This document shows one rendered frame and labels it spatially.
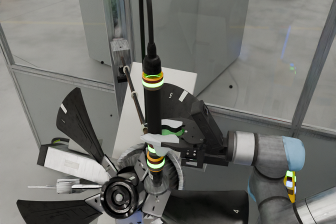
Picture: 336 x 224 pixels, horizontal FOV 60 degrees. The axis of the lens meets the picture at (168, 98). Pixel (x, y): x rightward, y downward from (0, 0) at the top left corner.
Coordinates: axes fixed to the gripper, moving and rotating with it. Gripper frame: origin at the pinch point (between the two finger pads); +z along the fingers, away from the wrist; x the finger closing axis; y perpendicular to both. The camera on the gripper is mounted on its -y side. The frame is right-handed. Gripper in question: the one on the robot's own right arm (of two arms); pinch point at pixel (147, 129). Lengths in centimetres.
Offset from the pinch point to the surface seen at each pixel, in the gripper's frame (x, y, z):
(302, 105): 62, 34, -57
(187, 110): 13.9, 4.4, -8.2
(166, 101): 20.2, 7.0, -1.2
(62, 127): 17.4, 21.0, 34.1
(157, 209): -2.9, 28.3, -2.6
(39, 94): 89, 67, 94
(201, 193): 3.7, 26.8, -14.7
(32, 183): 76, 148, 115
